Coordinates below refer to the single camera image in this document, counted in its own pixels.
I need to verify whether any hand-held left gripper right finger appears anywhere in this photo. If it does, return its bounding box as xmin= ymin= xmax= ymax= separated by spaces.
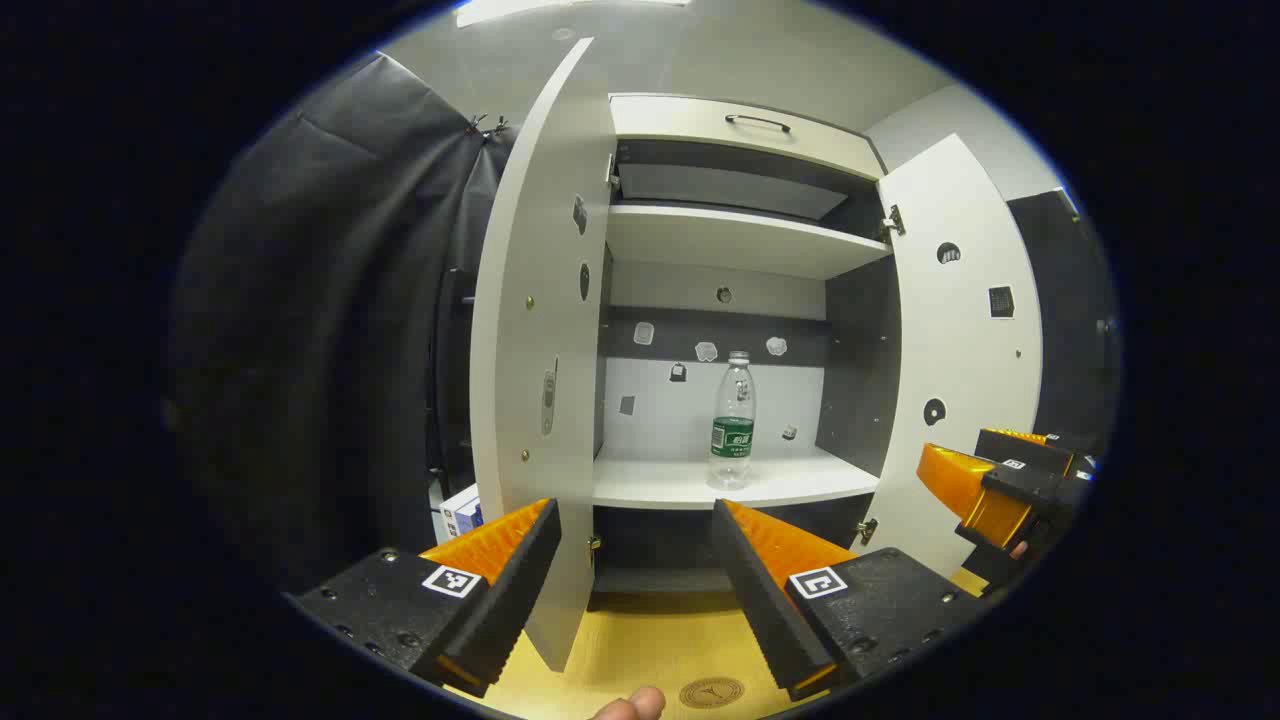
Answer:
xmin=710 ymin=498 xmax=986 ymax=703

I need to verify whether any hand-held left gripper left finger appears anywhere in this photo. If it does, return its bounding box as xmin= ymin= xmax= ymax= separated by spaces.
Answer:
xmin=285 ymin=497 xmax=563 ymax=699

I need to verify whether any round brown coaster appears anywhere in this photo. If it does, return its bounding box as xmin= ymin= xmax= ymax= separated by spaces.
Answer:
xmin=678 ymin=677 xmax=746 ymax=711

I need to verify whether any white cabinet door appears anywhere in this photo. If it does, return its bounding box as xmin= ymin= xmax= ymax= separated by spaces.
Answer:
xmin=468 ymin=38 xmax=619 ymax=673
xmin=862 ymin=133 xmax=1044 ymax=581

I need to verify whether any clear plastic bottle green label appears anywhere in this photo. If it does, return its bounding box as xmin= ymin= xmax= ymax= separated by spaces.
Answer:
xmin=707 ymin=351 xmax=758 ymax=491

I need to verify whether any white and grey cabinet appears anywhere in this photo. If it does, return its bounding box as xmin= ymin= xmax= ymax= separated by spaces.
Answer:
xmin=588 ymin=93 xmax=906 ymax=611

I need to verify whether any white cabinet drawer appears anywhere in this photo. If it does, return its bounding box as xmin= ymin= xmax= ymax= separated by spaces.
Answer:
xmin=608 ymin=93 xmax=888 ymax=183

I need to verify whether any small white blue box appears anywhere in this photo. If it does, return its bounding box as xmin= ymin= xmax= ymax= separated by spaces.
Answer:
xmin=440 ymin=484 xmax=486 ymax=541

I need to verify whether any ceiling light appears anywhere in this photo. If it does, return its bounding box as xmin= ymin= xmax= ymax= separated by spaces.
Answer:
xmin=455 ymin=0 xmax=693 ymax=28

